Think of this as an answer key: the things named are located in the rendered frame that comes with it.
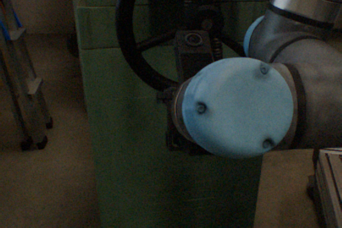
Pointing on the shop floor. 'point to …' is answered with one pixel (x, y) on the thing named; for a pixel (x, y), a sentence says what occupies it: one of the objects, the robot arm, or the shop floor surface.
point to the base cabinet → (157, 154)
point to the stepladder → (25, 87)
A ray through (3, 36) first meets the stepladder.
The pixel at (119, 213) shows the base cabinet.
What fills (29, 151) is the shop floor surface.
